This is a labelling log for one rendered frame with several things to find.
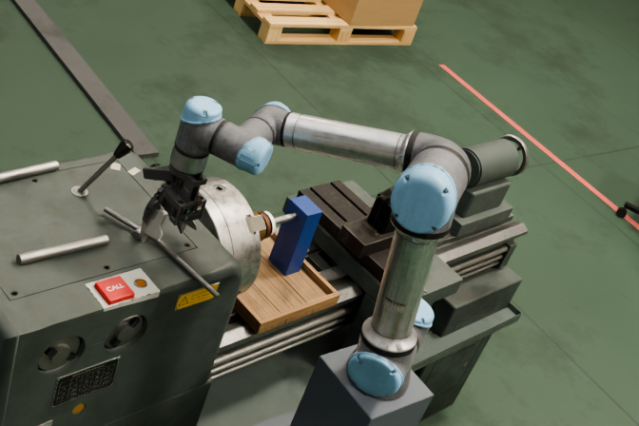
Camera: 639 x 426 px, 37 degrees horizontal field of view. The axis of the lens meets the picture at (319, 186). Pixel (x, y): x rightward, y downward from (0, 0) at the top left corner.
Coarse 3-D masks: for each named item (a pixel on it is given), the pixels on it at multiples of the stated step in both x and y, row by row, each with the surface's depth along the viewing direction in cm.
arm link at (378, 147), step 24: (264, 120) 196; (288, 120) 197; (312, 120) 196; (288, 144) 198; (312, 144) 196; (336, 144) 194; (360, 144) 192; (384, 144) 190; (408, 144) 188; (432, 144) 185
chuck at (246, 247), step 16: (208, 192) 235; (224, 192) 237; (240, 192) 239; (224, 208) 233; (240, 208) 235; (240, 224) 233; (240, 240) 232; (256, 240) 236; (240, 256) 233; (256, 256) 237; (256, 272) 239; (240, 288) 240
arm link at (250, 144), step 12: (252, 120) 195; (216, 132) 189; (228, 132) 189; (240, 132) 189; (252, 132) 191; (264, 132) 194; (216, 144) 189; (228, 144) 188; (240, 144) 188; (252, 144) 188; (264, 144) 189; (216, 156) 192; (228, 156) 189; (240, 156) 188; (252, 156) 188; (264, 156) 189; (240, 168) 191; (252, 168) 188
